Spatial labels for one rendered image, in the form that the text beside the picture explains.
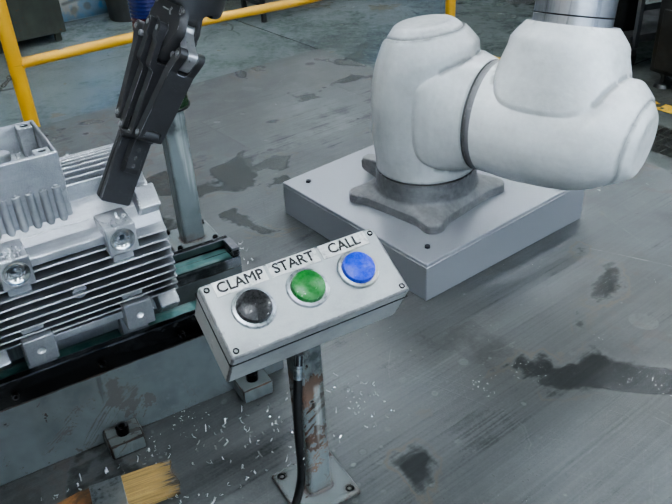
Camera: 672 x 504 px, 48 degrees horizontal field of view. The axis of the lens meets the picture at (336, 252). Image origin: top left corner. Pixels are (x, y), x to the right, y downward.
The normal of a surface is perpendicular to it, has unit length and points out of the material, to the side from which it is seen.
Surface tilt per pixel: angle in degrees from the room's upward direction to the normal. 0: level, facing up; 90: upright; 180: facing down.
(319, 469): 90
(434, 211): 16
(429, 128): 90
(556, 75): 72
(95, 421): 90
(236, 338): 30
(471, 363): 0
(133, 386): 90
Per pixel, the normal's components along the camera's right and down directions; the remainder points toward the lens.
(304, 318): 0.21, -0.52
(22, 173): 0.53, 0.43
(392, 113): -0.65, 0.44
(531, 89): -0.60, 0.17
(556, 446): -0.05, -0.85
